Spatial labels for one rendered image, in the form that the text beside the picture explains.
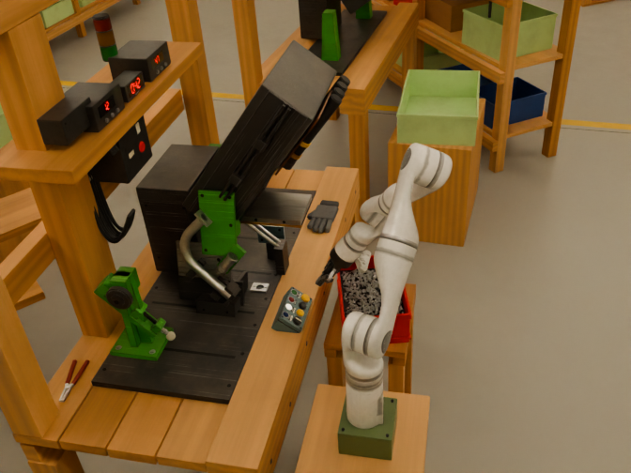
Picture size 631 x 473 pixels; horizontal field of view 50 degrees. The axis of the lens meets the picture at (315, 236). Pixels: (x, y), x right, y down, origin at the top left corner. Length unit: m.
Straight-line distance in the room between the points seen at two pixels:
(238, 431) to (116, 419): 0.35
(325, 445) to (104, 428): 0.60
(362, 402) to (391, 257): 0.37
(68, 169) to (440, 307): 2.24
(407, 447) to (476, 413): 1.23
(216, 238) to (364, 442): 0.77
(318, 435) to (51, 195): 0.96
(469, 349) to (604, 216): 1.44
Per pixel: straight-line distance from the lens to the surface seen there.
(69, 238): 2.01
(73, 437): 1.99
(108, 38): 2.20
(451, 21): 4.90
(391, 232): 1.56
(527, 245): 4.00
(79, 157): 1.80
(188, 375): 2.01
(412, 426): 1.89
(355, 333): 1.55
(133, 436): 1.93
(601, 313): 3.63
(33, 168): 1.80
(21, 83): 1.81
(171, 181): 2.22
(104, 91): 1.96
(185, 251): 2.13
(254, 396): 1.91
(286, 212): 2.18
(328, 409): 1.92
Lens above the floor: 2.32
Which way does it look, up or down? 35 degrees down
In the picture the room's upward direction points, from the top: 4 degrees counter-clockwise
